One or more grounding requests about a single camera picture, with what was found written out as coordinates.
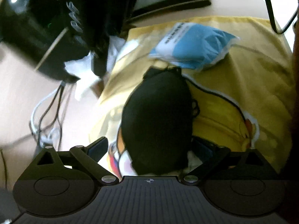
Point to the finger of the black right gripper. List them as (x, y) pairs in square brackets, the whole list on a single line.
[(99, 61)]

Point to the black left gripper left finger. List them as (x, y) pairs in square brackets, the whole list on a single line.
[(91, 153)]

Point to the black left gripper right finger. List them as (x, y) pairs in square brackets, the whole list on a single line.
[(215, 162)]

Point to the white paper towel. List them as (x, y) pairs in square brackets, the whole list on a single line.
[(85, 68)]

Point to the wooden speaker stand leg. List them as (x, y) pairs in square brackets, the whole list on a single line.
[(97, 88)]

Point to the black round speaker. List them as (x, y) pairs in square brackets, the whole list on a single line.
[(46, 32)]

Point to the yellow cartoon printed cloth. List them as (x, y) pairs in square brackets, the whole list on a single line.
[(246, 99)]

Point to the blue wipes packet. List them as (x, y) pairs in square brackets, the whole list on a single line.
[(193, 46)]

